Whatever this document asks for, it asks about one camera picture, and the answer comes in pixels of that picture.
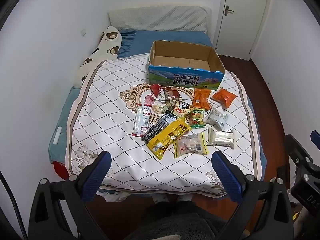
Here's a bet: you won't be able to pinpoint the green snack packet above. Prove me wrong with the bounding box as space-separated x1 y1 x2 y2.
189 107 206 129

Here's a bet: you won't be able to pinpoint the blue printed cardboard box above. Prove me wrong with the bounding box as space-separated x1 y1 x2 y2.
146 40 226 91

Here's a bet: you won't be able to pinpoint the bed with blue sheet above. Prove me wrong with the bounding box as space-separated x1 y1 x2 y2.
49 29 268 203

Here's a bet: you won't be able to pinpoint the small red snack packet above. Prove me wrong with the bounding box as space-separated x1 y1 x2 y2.
150 84 163 97

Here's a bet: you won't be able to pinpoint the red cloth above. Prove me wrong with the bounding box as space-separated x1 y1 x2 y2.
51 162 70 180

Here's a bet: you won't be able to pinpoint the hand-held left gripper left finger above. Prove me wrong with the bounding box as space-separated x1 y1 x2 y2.
28 151 112 240

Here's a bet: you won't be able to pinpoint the white wafer snack packet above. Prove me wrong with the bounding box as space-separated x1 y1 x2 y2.
207 127 237 150

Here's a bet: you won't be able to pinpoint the black cable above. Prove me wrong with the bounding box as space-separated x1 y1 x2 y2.
0 170 28 240

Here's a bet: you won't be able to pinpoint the brown snack packet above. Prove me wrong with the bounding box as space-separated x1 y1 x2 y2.
162 85 182 100

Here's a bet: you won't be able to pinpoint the white diamond-pattern blanket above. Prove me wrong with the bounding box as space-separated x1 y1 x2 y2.
65 55 266 201

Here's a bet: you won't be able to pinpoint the tall orange snack packet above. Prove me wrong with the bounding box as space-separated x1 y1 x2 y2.
192 88 212 111

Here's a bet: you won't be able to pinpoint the clear grey printed snack packet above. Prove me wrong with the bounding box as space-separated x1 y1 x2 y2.
204 109 229 131

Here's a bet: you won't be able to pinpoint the bear print long pillow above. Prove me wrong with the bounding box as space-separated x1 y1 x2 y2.
72 25 123 88

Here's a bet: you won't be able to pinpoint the white door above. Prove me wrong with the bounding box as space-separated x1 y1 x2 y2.
215 0 272 61

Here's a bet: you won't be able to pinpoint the person's dark fleece legs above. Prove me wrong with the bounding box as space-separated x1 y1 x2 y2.
125 200 241 240

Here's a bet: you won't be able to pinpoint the grey quilted pillow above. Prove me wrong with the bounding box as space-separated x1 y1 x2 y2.
108 6 212 34

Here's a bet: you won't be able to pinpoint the clear pink yellow-edged snack packet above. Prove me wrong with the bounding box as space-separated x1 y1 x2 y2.
174 132 209 159

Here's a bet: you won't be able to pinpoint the person's left foot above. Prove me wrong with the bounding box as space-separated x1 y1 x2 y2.
152 195 171 206

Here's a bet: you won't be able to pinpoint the yellow snack packet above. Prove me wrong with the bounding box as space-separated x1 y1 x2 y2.
146 117 192 160

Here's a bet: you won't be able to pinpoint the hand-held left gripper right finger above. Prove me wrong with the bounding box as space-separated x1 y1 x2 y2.
211 151 294 240

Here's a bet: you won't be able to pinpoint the black snack packet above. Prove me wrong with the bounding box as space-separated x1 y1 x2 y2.
142 110 178 143

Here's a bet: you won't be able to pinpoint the long red white snack packet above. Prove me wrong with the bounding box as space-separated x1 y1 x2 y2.
132 103 152 137

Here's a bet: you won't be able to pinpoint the wide orange snack packet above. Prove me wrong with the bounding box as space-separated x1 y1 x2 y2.
211 87 237 109

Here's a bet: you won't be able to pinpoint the panda print snack packet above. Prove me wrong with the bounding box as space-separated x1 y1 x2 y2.
172 100 194 118

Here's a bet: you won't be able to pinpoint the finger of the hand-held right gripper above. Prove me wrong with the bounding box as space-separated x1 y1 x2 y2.
310 130 320 153
284 134 314 172

